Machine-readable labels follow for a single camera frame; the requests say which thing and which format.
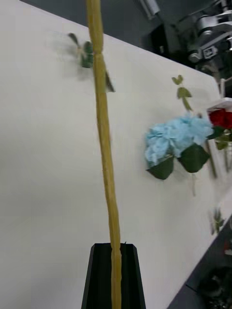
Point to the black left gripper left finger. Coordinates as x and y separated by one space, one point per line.
99 277

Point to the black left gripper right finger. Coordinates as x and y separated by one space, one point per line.
131 277

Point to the pale blue flower green stem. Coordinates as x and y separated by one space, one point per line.
169 137
104 135

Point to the red rose with green stem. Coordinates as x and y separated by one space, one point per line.
228 119
216 118

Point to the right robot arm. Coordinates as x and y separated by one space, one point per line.
205 25

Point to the dark green leaf twig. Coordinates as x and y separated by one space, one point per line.
86 59
218 220

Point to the light green leaf twig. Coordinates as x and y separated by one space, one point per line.
183 93

